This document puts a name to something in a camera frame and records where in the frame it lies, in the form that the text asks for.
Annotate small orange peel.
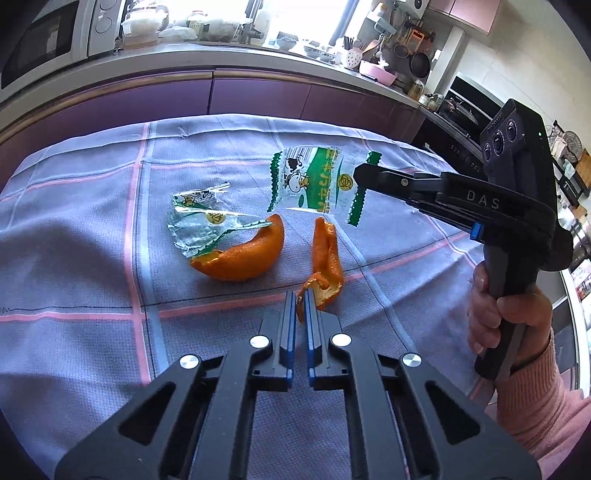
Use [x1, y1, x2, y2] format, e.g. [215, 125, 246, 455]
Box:
[297, 217, 344, 323]

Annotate large orange peel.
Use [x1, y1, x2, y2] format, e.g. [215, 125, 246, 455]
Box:
[190, 214, 284, 282]

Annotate clear candy wrapper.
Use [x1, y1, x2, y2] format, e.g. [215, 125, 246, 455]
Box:
[167, 182, 271, 259]

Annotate green white candy wrapper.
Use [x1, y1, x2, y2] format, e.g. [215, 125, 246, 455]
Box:
[267, 146, 382, 226]

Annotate pink sleeve right forearm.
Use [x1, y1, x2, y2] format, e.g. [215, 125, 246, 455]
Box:
[496, 336, 590, 479]

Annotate grey kitchen countertop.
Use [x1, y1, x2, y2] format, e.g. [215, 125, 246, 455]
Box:
[1, 43, 480, 156]

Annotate purple kitchen cabinets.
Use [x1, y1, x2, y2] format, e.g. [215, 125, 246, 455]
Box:
[1, 69, 425, 182]

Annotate right hand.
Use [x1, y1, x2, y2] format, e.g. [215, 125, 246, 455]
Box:
[467, 262, 553, 368]

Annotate black oven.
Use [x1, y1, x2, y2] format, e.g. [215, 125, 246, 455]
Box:
[412, 73, 503, 180]

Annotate white microwave oven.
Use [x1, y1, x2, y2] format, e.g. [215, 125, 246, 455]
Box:
[1, 0, 127, 97]

